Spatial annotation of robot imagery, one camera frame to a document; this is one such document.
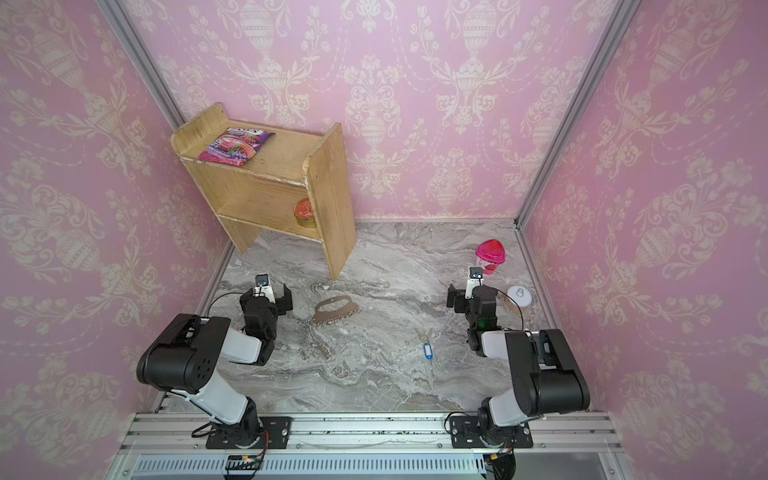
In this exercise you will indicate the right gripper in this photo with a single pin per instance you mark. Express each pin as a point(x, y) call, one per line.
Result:
point(455, 298)

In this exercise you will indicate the key with blue tag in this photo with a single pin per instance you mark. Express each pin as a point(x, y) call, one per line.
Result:
point(425, 339)

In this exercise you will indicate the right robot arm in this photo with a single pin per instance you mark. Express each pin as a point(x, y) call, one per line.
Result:
point(545, 377)

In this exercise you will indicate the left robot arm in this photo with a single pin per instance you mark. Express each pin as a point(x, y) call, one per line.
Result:
point(183, 361)

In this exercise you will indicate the pink lid cup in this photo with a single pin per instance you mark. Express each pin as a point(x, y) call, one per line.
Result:
point(490, 255)

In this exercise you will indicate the white round container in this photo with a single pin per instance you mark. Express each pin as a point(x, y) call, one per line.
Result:
point(519, 297)

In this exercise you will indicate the red lid tin can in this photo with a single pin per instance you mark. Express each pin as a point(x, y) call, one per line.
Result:
point(303, 213)

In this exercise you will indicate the wooden shelf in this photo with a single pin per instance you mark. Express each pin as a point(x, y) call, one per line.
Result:
point(261, 194)

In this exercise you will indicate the purple snack packet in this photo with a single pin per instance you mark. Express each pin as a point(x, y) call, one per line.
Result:
point(235, 146)

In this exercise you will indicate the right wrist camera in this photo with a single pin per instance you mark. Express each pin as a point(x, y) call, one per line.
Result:
point(475, 279)

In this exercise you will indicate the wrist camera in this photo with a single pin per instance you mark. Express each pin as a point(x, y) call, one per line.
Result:
point(263, 287)
point(475, 279)

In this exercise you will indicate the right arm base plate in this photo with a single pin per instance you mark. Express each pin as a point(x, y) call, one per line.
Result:
point(468, 431)

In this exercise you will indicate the perforated cable tray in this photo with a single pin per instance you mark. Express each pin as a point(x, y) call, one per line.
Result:
point(306, 466)

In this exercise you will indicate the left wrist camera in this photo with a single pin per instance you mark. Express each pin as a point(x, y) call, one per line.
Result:
point(263, 287)

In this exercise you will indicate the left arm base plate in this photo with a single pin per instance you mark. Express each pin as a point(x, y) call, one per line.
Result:
point(274, 434)

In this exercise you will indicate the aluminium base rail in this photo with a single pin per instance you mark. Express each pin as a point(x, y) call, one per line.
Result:
point(413, 432)

